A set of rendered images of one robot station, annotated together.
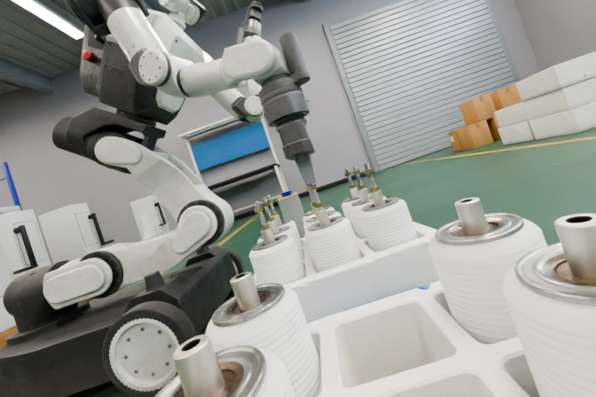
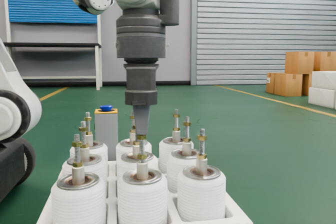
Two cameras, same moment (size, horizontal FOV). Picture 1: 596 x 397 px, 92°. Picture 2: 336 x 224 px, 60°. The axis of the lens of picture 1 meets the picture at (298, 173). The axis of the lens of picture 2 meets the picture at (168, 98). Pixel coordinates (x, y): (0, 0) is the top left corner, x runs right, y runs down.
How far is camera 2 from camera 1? 13 cm
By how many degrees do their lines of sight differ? 13
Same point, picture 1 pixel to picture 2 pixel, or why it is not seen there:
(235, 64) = not seen: outside the picture
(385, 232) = (198, 204)
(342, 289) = not seen: outside the picture
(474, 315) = not seen: outside the picture
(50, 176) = not seen: outside the picture
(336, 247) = (147, 208)
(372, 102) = (212, 17)
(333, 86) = not seen: outside the picture
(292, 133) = (140, 79)
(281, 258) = (86, 205)
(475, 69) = (310, 22)
